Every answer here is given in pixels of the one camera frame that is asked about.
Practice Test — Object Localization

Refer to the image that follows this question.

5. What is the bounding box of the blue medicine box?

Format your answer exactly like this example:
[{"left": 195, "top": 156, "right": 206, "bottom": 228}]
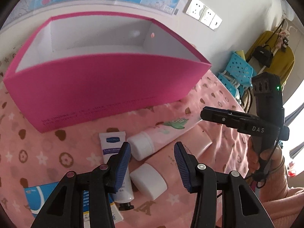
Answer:
[{"left": 24, "top": 182, "right": 90, "bottom": 228}]

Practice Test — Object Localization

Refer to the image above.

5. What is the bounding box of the large pink tube white cap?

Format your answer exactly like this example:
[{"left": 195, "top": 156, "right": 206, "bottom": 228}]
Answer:
[{"left": 130, "top": 125, "right": 212, "bottom": 200}]

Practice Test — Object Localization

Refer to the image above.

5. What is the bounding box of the pink tube with green print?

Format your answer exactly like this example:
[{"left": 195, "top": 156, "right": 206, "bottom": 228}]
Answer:
[{"left": 127, "top": 115, "right": 201, "bottom": 161}]

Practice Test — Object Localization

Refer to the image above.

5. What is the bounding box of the pink sleeve right forearm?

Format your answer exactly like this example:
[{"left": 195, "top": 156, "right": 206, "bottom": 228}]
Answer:
[{"left": 259, "top": 160, "right": 303, "bottom": 227}]

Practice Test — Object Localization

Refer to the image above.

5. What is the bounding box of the right hand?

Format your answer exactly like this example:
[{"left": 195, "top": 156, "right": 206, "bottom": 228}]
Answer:
[{"left": 247, "top": 137, "right": 284, "bottom": 174}]

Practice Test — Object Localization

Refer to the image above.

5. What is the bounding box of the blue perforated plastic basket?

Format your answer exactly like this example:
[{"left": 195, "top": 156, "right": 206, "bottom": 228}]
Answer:
[{"left": 217, "top": 51, "right": 257, "bottom": 101}]

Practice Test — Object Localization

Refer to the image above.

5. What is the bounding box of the teal white medicine box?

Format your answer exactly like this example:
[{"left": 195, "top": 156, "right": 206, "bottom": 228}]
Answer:
[{"left": 108, "top": 194, "right": 124, "bottom": 224}]

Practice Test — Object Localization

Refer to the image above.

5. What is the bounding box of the pink patterned bedsheet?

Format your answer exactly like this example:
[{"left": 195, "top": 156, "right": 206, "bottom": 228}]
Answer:
[{"left": 1, "top": 46, "right": 248, "bottom": 227}]

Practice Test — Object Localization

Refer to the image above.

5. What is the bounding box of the yellow hanging coat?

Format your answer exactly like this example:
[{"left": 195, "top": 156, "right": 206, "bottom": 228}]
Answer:
[{"left": 245, "top": 30, "right": 295, "bottom": 87}]

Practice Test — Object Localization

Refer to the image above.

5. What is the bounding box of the black handbag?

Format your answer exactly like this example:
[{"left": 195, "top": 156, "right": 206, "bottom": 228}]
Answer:
[{"left": 253, "top": 45, "right": 274, "bottom": 67}]

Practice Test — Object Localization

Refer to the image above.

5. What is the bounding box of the small white hand cream tube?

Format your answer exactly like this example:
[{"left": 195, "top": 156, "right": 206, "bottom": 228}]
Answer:
[{"left": 99, "top": 131, "right": 135, "bottom": 211}]

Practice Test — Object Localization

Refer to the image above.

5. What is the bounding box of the pink cardboard storage box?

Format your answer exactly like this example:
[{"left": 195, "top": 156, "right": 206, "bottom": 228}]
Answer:
[{"left": 4, "top": 11, "right": 211, "bottom": 133}]

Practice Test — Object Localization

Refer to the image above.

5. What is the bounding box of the white wall socket panel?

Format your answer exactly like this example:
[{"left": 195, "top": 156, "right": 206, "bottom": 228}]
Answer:
[{"left": 183, "top": 0, "right": 223, "bottom": 30}]

